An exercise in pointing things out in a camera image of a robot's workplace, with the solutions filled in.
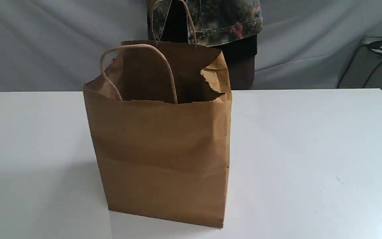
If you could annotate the person's torso in camouflage jacket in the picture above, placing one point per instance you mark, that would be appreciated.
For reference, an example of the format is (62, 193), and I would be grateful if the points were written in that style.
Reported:
(231, 26)

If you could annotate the brown paper bag with handles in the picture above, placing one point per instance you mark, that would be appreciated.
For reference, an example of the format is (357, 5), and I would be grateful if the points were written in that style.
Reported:
(159, 116)

